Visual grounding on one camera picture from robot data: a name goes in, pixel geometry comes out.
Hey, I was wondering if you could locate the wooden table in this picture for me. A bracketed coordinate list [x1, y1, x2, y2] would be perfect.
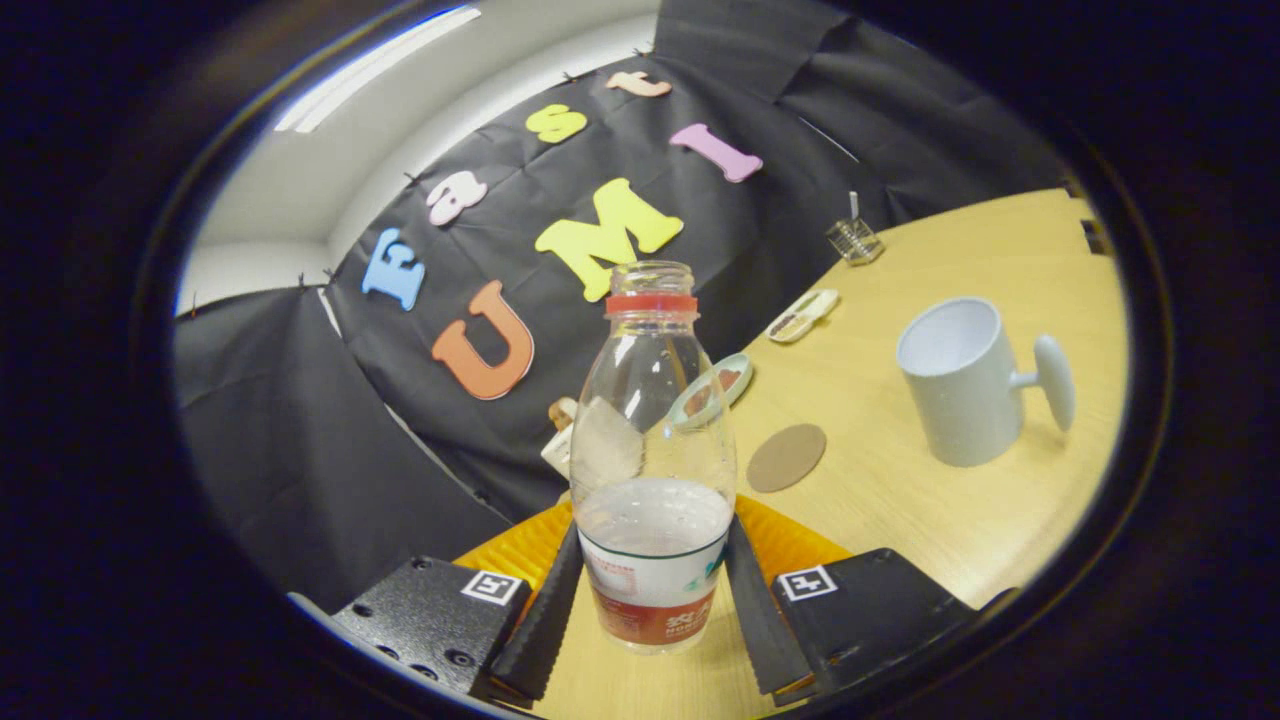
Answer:
[455, 188, 1131, 720]

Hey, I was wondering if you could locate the brown round coaster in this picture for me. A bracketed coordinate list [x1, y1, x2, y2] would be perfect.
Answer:
[746, 423, 828, 494]

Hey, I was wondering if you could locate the pale green plate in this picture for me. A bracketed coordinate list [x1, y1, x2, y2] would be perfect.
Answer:
[668, 352, 754, 433]

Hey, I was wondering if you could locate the clear plastic juice bottle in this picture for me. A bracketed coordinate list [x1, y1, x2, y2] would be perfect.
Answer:
[570, 260, 739, 656]

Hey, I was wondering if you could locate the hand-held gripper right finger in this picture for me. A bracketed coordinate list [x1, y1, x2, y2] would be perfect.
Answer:
[725, 495, 986, 706]

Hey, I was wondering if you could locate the small white divided dish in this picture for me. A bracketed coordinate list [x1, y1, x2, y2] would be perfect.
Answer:
[766, 289, 840, 344]

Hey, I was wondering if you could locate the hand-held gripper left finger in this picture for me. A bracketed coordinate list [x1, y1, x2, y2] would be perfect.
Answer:
[330, 500, 586, 706]

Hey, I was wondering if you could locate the small glass jar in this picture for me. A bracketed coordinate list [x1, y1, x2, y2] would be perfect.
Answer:
[826, 217, 885, 266]

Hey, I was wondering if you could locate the long ceiling light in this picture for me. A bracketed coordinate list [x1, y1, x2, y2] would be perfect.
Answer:
[275, 5, 483, 134]

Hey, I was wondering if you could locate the white cup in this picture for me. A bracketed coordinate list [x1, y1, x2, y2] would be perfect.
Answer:
[896, 296, 1077, 469]

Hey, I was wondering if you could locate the white toaster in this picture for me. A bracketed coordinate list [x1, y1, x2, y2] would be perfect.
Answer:
[541, 397, 581, 481]

